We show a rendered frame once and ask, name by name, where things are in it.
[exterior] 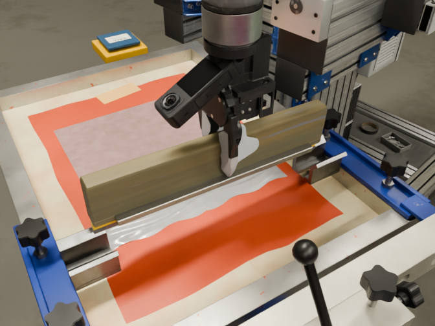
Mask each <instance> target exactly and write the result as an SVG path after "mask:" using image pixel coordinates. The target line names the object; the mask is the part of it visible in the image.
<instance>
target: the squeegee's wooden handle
mask: <svg viewBox="0 0 435 326"><path fill-rule="evenodd" d="M327 111H328V109H327V106H326V105H325V104H324V103H322V102H321V101H320V100H313V101H310V102H307V103H303V104H301V105H298V106H295V107H291V108H288V109H285V110H283V111H279V112H277V113H273V114H270V115H268V116H264V117H263V118H257V119H255V120H251V121H249V122H245V123H243V125H244V126H245V127H246V134H247V136H248V137H253V138H257V139H258V141H259V146H258V148H257V150H256V151H255V152H253V153H251V154H250V155H249V156H247V157H245V158H244V159H243V160H241V161H239V162H238V163H237V166H236V169H235V170H237V169H240V168H243V167H245V166H248V165H251V164H253V163H256V162H259V161H261V160H264V159H266V158H269V157H272V156H275V155H277V154H280V153H283V152H285V151H288V150H290V149H293V148H296V147H298V146H302V145H304V144H307V143H309V144H310V145H311V146H312V145H314V144H317V143H319V142H320V140H321V137H322V132H323V128H324V123H325V119H326V114H327ZM222 131H224V130H221V131H218V132H215V133H212V134H209V135H206V136H202V137H200V138H197V139H193V140H190V141H187V142H184V143H182V144H178V145H176V146H172V147H169V148H166V149H163V150H160V151H156V152H154V153H150V154H148V155H144V156H142V157H139V158H135V159H133V160H129V161H126V162H123V163H120V164H117V165H114V166H111V167H108V168H105V169H101V170H99V171H95V172H92V173H89V174H86V175H83V176H81V177H80V184H81V187H82V192H83V196H84V201H85V206H86V209H87V214H88V216H89V218H90V220H91V222H92V224H93V226H94V227H95V228H96V227H99V226H102V225H104V224H107V223H110V222H112V221H115V215H118V214H120V213H123V212H126V211H128V210H131V209H134V208H136V207H139V206H142V205H144V204H147V203H149V202H152V201H156V200H157V199H161V198H163V197H166V196H168V195H171V194H173V193H177V192H178V191H182V190H185V189H187V188H190V187H192V186H195V185H197V184H200V183H202V182H206V181H208V180H211V179H214V178H216V177H219V176H222V175H224V174H225V173H224V172H223V170H222V169H221V157H220V154H221V145H220V143H219V135H218V134H219V133H220V132H222Z"/></svg>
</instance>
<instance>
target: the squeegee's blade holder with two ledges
mask: <svg viewBox="0 0 435 326"><path fill-rule="evenodd" d="M312 149H313V146H311V145H310V144H309V143H307V144H304V145H302V146H298V147H296V148H293V149H290V150H288V151H285V152H283V153H280V154H277V155H275V156H272V157H269V158H266V159H264V160H261V161H259V162H256V163H253V164H251V165H248V166H245V167H243V168H240V169H237V170H235V171H234V173H233V174H232V175H231V176H229V177H228V176H226V174H224V175H222V176H219V177H216V178H214V179H211V180H208V181H206V182H202V183H200V184H197V185H195V186H192V187H190V188H187V189H185V190H182V191H178V192H177V193H173V194H171V195H168V196H166V197H163V198H161V199H157V200H156V201H152V202H149V203H147V204H144V205H142V206H139V207H136V208H134V209H131V210H128V211H126V212H123V213H120V214H118V215H115V220H116V222H117V224H118V225H119V226H121V225H123V224H126V223H129V222H131V221H134V220H137V219H140V218H141V217H144V216H147V215H149V214H152V213H155V212H157V211H160V210H163V209H165V208H167V207H170V206H173V205H175V204H178V203H180V202H183V201H186V200H188V199H191V198H193V197H196V196H198V195H201V194H204V193H206V192H208V191H211V190H214V189H216V188H219V187H222V186H224V185H227V184H230V183H231V182H235V181H237V180H239V179H242V178H245V177H248V176H250V175H253V174H255V173H258V172H260V171H263V170H265V169H268V168H271V167H273V166H276V165H279V164H281V163H283V162H286V161H288V160H291V159H294V158H296V157H299V156H302V155H305V154H306V153H309V152H312Z"/></svg>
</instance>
